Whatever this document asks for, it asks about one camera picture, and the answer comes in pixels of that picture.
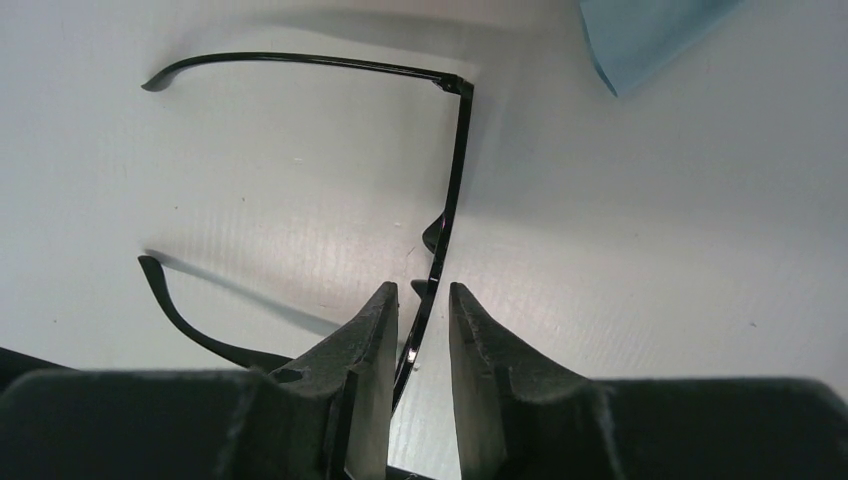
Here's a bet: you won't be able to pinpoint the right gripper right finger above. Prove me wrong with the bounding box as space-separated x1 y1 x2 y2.
449 283 847 479

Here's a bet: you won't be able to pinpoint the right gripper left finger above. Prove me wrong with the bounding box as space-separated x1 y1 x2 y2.
1 282 398 479

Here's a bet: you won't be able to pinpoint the black sunglasses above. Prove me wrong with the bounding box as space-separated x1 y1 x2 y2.
138 51 475 409

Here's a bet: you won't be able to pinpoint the light blue cloth right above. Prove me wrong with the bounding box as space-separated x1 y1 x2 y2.
578 0 741 97

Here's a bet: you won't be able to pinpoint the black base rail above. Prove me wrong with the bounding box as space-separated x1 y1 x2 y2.
0 347 67 392

